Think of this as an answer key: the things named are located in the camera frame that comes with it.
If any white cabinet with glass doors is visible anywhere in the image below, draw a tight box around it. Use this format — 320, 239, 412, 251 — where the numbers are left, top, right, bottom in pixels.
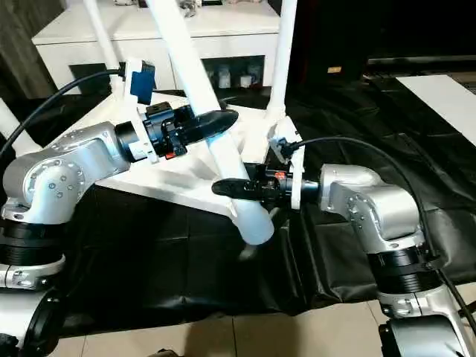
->
31, 0, 280, 92

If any flat white board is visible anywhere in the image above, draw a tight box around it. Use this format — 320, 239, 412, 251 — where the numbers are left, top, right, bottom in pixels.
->
394, 74, 476, 147

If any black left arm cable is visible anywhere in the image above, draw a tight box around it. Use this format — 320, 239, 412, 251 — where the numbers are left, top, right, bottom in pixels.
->
0, 68, 126, 157

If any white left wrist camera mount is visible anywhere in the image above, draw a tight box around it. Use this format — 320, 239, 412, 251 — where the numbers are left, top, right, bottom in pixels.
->
113, 59, 161, 164

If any white plastic table top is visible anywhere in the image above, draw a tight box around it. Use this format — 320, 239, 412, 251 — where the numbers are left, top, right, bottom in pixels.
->
36, 87, 298, 224

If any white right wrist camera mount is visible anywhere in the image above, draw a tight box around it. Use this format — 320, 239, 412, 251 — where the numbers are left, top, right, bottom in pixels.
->
266, 117, 306, 210

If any white plastic table leg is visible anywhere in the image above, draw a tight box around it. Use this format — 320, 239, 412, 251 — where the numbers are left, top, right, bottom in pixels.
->
144, 0, 275, 246
83, 0, 126, 71
266, 0, 298, 120
0, 98, 36, 153

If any black and white bundle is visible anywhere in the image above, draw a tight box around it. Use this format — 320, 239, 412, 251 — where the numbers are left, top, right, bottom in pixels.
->
177, 0, 200, 19

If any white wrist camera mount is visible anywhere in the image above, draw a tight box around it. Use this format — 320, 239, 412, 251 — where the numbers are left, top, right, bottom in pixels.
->
113, 59, 161, 164
266, 117, 306, 210

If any grey-green curtain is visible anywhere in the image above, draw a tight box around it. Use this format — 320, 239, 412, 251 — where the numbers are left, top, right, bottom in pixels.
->
0, 0, 57, 101

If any black mat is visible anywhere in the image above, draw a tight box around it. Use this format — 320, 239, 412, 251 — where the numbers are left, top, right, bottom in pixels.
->
0, 80, 476, 332

